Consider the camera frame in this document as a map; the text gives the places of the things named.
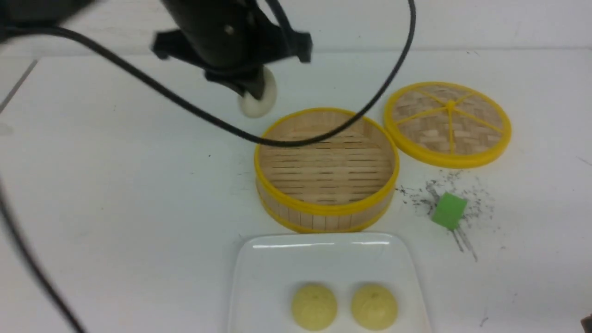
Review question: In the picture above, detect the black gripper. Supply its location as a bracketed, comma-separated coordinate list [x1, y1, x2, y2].
[152, 0, 313, 100]

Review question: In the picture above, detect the white-grey steamed bun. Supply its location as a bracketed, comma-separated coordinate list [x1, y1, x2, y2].
[238, 66, 278, 118]

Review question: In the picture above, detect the yellow-green steamed bun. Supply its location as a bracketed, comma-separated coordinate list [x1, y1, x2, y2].
[290, 283, 338, 332]

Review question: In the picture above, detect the yellow steamed bun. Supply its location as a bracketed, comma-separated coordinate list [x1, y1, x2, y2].
[351, 283, 398, 331]

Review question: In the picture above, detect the white square plate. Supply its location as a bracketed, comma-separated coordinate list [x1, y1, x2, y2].
[226, 232, 432, 333]

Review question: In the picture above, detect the bamboo steamer basket yellow rim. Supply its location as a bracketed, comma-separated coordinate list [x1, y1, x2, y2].
[254, 117, 400, 233]

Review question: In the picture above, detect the bamboo steamer lid yellow rim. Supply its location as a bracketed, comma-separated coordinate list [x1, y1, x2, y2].
[383, 82, 512, 169]

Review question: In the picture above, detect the green cube block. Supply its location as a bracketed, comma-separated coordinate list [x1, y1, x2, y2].
[431, 192, 468, 230]

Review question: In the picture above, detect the black cable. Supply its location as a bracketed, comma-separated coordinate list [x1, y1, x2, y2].
[0, 0, 417, 333]

